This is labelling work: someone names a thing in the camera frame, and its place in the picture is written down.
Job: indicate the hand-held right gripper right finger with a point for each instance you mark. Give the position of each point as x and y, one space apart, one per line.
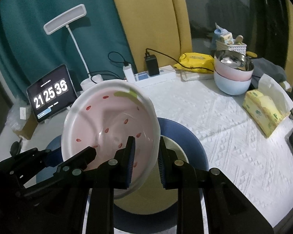
161 165

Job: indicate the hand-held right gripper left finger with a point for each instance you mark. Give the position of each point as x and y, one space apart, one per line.
130 160

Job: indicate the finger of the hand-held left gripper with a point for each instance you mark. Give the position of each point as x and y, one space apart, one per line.
80 157
34 158

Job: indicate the cream bowl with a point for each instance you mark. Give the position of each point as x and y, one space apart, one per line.
151 195

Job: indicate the big blue bowl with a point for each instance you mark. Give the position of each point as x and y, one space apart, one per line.
190 141

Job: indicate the pink dotted bowl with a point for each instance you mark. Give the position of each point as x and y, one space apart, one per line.
107 117

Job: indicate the black round object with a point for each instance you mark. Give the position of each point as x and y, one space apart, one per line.
16 148

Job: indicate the large blue plate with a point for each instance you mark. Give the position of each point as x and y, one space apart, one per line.
54 143

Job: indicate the cardboard box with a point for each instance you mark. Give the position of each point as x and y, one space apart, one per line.
26 129

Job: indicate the clear plastic bag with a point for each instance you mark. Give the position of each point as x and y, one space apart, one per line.
14 117

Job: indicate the tablet showing clock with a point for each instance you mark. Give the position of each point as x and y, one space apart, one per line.
51 95

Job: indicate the white textured tablecloth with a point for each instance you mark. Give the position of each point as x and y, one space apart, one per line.
210 117

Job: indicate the white power strip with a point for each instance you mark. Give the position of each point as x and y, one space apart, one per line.
146 76

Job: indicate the white charger plug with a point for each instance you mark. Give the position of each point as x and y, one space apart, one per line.
128 70

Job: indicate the white flat packet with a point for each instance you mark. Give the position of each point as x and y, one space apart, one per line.
197 76

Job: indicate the black charger block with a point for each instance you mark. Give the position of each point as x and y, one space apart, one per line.
151 65

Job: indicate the yellow wipes packet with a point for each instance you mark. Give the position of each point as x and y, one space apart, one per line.
195 62

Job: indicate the yellow tissue pack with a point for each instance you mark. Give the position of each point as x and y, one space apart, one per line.
261 112

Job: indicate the plain pink bowl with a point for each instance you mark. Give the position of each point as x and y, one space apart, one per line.
227 73

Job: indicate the steel bowl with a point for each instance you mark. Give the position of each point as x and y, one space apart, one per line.
234 59

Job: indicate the white woven basket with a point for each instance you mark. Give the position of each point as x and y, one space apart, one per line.
232 47

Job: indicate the white desk lamp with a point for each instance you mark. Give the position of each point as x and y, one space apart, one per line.
63 19

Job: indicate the small yellow packet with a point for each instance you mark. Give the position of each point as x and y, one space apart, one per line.
226 38

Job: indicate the grey cloth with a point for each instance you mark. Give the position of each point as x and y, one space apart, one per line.
268 70

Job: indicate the yellow curtain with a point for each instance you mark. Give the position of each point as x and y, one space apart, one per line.
291 34
149 17

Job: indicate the wooden spoon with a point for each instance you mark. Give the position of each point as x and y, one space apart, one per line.
239 39

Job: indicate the teal curtain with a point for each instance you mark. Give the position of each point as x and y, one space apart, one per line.
39 4

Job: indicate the dark glass sliding door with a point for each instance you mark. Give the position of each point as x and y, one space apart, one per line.
222 0

